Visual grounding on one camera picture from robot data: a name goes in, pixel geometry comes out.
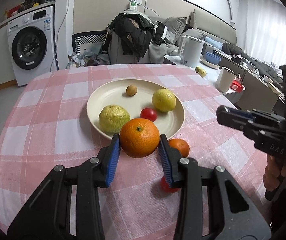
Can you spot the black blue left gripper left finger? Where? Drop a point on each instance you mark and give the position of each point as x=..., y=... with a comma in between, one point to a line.
x=66, y=203

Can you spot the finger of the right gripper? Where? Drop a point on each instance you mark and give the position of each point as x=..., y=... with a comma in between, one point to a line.
x=233, y=118
x=262, y=117

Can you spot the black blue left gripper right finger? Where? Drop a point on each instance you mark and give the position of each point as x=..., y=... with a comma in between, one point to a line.
x=212, y=204

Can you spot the yellow lemon fruit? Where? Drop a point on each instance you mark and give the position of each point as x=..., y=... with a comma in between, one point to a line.
x=164, y=100

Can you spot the red cherry tomato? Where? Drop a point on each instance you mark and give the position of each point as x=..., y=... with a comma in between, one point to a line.
x=149, y=113
x=166, y=188

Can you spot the large orange mandarin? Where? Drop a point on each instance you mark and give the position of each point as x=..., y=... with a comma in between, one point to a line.
x=139, y=138

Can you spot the green wrinkled round fruit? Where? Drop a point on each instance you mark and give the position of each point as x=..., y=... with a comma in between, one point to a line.
x=112, y=118

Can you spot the right hand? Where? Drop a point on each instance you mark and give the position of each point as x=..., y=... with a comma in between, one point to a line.
x=272, y=173

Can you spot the red box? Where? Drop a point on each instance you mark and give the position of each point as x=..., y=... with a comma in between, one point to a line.
x=237, y=86

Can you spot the white cup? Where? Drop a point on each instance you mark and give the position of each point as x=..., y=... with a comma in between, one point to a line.
x=225, y=78

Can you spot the yellow fruit on side table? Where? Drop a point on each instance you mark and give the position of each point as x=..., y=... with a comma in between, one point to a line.
x=200, y=71

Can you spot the smaller orange mandarin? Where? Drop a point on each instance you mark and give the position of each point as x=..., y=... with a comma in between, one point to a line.
x=181, y=145

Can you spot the blue bowl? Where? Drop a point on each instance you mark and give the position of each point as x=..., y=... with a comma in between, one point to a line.
x=212, y=58

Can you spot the white electric kettle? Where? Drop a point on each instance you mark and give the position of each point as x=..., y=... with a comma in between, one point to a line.
x=190, y=49

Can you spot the red cherry tomato on plate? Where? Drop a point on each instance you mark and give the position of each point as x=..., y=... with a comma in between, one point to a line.
x=149, y=113

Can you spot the grey sofa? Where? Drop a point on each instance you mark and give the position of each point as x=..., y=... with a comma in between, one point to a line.
x=213, y=26

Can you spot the pink checkered tablecloth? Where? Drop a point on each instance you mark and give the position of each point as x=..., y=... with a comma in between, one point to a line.
x=48, y=125

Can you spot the small brown longan on plate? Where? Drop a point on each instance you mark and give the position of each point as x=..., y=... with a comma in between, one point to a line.
x=131, y=90

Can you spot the grey pillow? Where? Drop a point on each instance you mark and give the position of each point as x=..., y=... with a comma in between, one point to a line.
x=175, y=27

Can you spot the cream round plate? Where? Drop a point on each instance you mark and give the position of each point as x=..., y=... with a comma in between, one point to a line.
x=114, y=93

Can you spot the pile of dark clothes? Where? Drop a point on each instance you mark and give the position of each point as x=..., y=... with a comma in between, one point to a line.
x=131, y=35

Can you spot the black patterned chair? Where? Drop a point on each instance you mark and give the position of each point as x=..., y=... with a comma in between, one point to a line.
x=88, y=42

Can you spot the white washing machine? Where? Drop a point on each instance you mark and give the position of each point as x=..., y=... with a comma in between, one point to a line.
x=32, y=44

